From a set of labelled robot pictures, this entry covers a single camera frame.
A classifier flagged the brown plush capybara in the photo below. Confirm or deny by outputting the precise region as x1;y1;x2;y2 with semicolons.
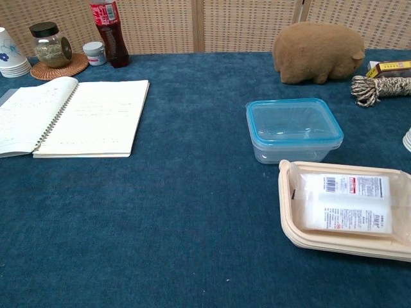
272;22;367;85

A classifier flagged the woven wooden folding screen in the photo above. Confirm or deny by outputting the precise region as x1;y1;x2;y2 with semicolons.
0;0;411;58

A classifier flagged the clear container blue lid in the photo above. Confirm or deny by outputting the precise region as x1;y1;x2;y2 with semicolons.
245;98;345;166

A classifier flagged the cola bottle red cap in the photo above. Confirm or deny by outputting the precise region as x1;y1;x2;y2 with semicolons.
89;0;130;69

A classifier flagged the round rattan coaster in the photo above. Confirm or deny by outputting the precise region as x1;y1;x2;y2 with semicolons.
30;53;90;81

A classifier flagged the white spiral notebook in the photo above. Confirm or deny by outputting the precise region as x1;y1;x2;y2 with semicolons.
0;76;151;159

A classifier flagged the long yellow box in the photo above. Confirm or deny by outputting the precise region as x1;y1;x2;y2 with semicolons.
366;60;411;79

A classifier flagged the small white jar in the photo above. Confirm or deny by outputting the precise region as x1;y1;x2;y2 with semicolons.
82;41;107;67

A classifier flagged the bundle of twisted rope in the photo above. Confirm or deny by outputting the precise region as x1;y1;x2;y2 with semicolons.
350;74;411;108

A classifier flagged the glass jar black lid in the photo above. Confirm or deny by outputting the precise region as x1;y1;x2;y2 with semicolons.
29;21;73;69

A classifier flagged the beige plastic tray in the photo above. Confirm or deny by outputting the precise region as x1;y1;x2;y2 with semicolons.
277;159;411;262

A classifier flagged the blue tablecloth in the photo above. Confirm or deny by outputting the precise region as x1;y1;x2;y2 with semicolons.
0;48;411;308

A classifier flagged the white printed package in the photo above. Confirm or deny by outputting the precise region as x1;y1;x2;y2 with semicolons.
290;171;395;239

